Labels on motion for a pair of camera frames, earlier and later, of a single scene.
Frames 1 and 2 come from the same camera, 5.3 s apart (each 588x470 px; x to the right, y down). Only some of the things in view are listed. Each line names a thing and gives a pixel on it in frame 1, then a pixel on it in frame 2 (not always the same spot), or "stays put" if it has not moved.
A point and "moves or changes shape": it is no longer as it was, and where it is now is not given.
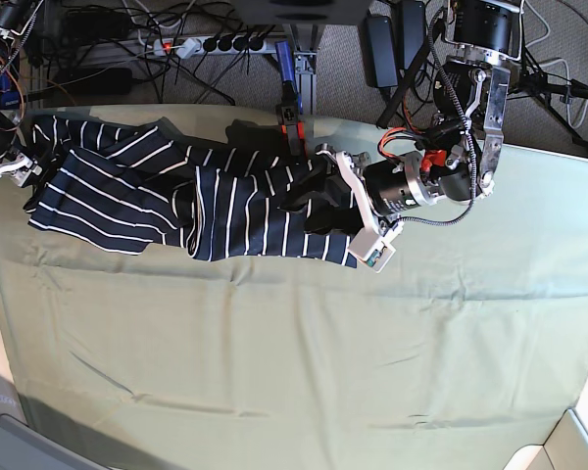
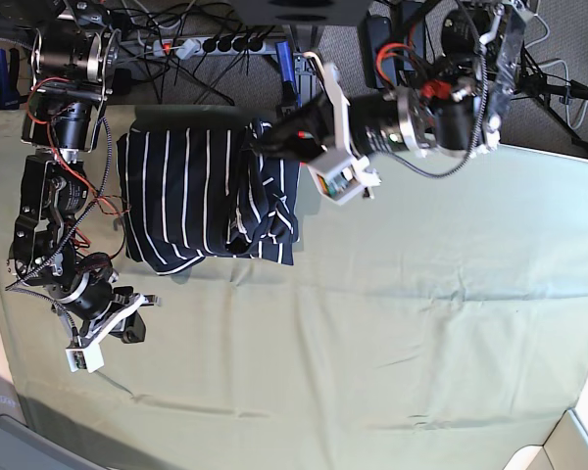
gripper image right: [331, 208] to [309, 130]
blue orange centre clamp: [289, 111] stays put
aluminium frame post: [305, 79] stays put
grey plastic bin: [8, 444] stays put
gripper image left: [21, 168] to [88, 355]
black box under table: [302, 12] stays put
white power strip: [187, 47] stays put
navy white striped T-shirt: [148, 187] moves or changes shape
